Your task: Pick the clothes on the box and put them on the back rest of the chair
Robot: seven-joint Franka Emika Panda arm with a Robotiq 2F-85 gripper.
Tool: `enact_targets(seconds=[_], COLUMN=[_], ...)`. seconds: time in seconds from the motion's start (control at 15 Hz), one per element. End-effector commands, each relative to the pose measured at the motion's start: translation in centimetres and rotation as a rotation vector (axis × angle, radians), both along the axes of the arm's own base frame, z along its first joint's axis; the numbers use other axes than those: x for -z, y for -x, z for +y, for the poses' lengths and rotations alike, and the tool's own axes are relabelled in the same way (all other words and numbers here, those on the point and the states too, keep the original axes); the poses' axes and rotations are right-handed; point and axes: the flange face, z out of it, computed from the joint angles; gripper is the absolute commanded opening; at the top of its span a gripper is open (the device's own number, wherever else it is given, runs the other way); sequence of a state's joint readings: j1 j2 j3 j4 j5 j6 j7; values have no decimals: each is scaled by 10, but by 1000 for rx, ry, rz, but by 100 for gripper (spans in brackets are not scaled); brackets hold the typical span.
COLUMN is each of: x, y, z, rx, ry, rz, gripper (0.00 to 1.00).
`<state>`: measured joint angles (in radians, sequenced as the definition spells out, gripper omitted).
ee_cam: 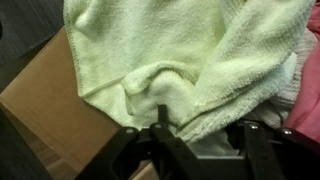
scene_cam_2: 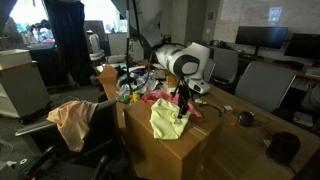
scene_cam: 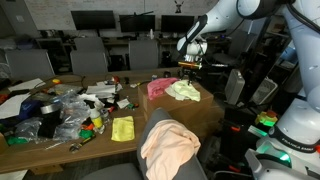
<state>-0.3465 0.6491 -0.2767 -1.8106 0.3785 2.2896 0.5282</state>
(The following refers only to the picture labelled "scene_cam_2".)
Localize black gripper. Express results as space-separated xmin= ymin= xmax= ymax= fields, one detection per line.
xmin=171 ymin=84 xmax=194 ymax=120

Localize light green towel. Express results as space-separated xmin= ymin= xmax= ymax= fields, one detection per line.
xmin=149 ymin=98 xmax=192 ymax=141

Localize peach cloth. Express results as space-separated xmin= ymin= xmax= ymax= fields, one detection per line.
xmin=46 ymin=99 xmax=100 ymax=154

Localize brown cardboard box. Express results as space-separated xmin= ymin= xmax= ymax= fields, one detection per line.
xmin=123 ymin=97 xmax=224 ymax=180

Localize grey mesh office chair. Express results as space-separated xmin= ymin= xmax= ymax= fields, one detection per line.
xmin=209 ymin=47 xmax=240 ymax=84
xmin=234 ymin=61 xmax=299 ymax=114

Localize pink cloth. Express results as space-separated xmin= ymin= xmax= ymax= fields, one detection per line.
xmin=141 ymin=88 xmax=204 ymax=119

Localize Rubik's cube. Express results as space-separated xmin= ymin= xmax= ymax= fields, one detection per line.
xmin=222 ymin=105 xmax=234 ymax=116

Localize clear plastic bags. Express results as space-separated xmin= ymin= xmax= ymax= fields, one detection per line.
xmin=116 ymin=71 xmax=158 ymax=98

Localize brown cardboard flap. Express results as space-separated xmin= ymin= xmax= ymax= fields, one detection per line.
xmin=97 ymin=64 xmax=120 ymax=101

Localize black computer monitor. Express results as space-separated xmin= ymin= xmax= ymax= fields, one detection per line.
xmin=283 ymin=33 xmax=320 ymax=63
xmin=234 ymin=26 xmax=289 ymax=57

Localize black cylinder speaker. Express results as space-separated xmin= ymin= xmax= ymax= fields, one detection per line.
xmin=265 ymin=131 xmax=302 ymax=167

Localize white rolling cabinet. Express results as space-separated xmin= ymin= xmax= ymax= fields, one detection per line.
xmin=0 ymin=48 xmax=53 ymax=124

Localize black table cable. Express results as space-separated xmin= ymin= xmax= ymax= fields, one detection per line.
xmin=199 ymin=101 xmax=223 ymax=117

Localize grey office chair black frame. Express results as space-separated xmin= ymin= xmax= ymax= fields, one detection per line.
xmin=14 ymin=99 xmax=134 ymax=180

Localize wall whiteboard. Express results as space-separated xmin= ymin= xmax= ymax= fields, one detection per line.
xmin=213 ymin=0 xmax=320 ymax=44

